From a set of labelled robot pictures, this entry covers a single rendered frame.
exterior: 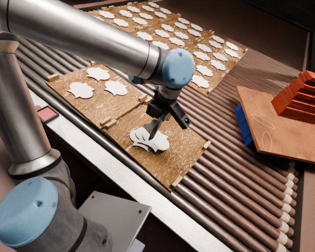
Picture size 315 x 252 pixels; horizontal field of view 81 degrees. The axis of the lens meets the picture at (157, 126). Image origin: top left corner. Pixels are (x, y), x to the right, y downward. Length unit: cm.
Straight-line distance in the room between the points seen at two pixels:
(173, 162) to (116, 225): 39
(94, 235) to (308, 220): 88
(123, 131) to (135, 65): 53
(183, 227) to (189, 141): 39
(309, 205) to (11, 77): 118
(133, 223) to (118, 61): 40
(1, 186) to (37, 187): 147
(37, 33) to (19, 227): 32
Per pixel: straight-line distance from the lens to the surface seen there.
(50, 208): 43
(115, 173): 79
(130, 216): 56
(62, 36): 36
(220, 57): 181
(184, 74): 41
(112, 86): 109
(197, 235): 79
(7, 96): 50
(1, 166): 200
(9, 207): 47
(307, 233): 105
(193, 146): 93
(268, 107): 129
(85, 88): 106
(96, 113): 94
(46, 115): 97
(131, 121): 92
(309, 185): 121
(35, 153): 52
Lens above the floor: 163
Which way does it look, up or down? 48 degrees down
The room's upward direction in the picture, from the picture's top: 21 degrees clockwise
